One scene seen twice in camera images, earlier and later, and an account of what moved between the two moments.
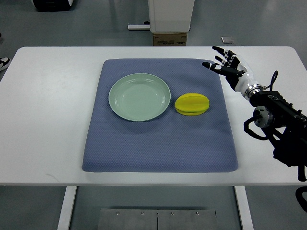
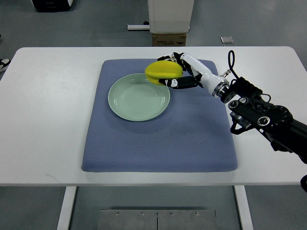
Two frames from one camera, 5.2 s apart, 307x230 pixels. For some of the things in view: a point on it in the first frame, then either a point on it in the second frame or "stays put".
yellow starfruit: x=192 y=104 → x=163 y=69
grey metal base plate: x=141 y=219 stays put
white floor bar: x=138 y=27 stays put
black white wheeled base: x=52 y=5 stays put
